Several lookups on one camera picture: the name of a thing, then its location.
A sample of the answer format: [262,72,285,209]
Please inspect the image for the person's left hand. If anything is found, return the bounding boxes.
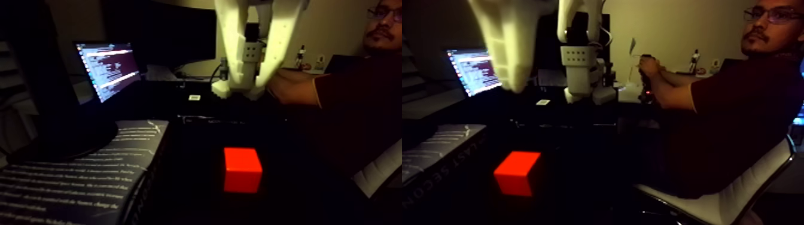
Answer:
[639,55,662,86]

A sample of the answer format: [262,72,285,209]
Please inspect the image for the red cube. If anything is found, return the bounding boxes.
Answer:
[223,147,263,194]

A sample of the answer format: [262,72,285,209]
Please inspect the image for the person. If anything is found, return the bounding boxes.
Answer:
[639,0,804,199]

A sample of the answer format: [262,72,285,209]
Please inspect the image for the dark leader arm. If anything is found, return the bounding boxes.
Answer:
[637,56,660,105]

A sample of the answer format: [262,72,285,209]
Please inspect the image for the white side desk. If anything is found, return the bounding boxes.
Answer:
[617,72,717,120]

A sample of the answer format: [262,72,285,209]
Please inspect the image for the black box with white lettering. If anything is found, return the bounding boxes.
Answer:
[178,113,264,125]

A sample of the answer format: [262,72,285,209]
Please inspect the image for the white office chair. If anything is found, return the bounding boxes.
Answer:
[634,141,799,225]

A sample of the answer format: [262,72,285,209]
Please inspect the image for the person's glasses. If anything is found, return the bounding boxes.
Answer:
[744,6,804,25]

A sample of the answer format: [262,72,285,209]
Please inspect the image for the dark book with white text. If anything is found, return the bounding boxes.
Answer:
[0,119,170,225]

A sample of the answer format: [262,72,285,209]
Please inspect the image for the open laptop with lit screen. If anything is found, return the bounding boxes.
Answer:
[74,41,143,105]

